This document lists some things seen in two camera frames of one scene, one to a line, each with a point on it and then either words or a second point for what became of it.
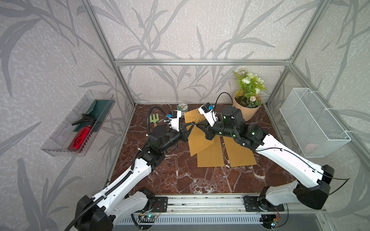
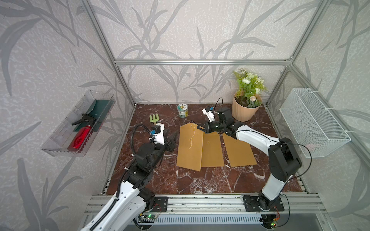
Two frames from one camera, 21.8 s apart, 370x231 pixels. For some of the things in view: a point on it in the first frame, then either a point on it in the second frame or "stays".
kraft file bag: [212, 156] stays
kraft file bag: [197, 140] → [190, 147]
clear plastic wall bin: [74, 134] stays
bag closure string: [198, 118] → [193, 133]
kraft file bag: [238, 155] stays
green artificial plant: [250, 86] stays
